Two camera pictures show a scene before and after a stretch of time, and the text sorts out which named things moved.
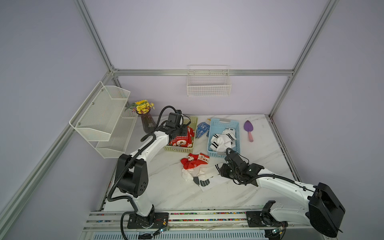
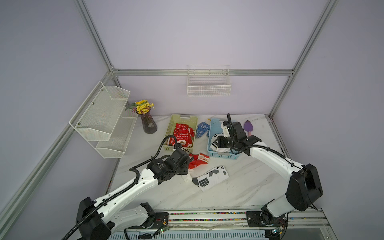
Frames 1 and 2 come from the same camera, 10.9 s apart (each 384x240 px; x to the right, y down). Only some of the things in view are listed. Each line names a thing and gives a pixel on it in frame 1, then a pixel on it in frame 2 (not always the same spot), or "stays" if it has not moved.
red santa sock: x=184 y=141 stays
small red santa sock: x=194 y=160 stays
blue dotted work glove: x=202 y=128 stays
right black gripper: x=223 y=172 → x=221 y=142
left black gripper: x=184 y=131 → x=185 y=169
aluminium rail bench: x=210 y=225 stays
